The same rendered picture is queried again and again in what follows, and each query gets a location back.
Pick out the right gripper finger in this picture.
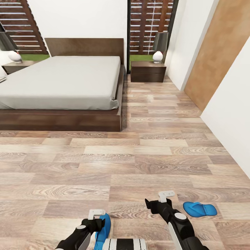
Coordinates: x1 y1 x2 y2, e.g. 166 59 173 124
145 199 151 209

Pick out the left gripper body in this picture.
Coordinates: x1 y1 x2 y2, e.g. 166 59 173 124
82 218 102 232

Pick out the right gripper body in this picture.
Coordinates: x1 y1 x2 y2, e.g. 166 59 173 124
150 199 172 218

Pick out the sandal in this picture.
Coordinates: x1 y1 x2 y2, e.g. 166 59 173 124
94 213 111 250
183 202 217 218

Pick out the robot trunk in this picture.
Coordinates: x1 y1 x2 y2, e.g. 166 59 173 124
102 239 148 250

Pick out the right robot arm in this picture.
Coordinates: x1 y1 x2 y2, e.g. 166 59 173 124
145 190 209 250

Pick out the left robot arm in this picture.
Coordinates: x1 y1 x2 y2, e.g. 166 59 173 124
55 209 106 250

